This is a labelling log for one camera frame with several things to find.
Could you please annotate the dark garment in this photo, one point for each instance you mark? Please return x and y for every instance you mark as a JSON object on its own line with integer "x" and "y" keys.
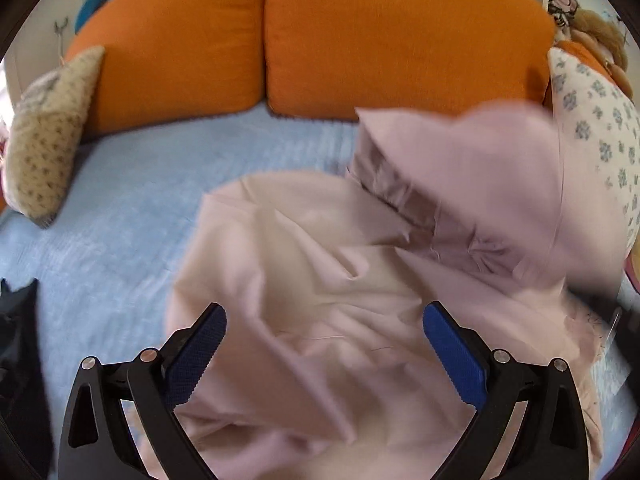
{"x": 20, "y": 360}

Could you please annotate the brown teddy bear plush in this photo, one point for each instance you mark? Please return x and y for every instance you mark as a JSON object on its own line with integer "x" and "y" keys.
{"x": 600, "y": 35}

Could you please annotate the orange headboard cushion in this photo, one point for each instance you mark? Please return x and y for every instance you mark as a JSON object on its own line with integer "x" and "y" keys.
{"x": 175, "y": 45}
{"x": 400, "y": 35}
{"x": 580, "y": 55}

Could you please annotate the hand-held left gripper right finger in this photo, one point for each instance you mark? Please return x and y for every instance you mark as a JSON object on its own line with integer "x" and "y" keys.
{"x": 455, "y": 355}

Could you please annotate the pink hooded jacket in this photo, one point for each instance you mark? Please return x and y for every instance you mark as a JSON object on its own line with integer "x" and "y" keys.
{"x": 325, "y": 285}

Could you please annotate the beige plaid pillow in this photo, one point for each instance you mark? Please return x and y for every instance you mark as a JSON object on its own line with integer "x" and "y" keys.
{"x": 50, "y": 135}

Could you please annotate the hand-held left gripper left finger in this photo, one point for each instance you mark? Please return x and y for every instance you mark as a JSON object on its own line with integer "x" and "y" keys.
{"x": 195, "y": 355}

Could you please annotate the light blue bed mat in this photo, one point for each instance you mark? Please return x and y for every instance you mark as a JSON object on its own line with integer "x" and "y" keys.
{"x": 100, "y": 260}

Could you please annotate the white blue floral pillow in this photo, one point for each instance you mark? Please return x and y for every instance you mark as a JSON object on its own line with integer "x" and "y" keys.
{"x": 600, "y": 125}

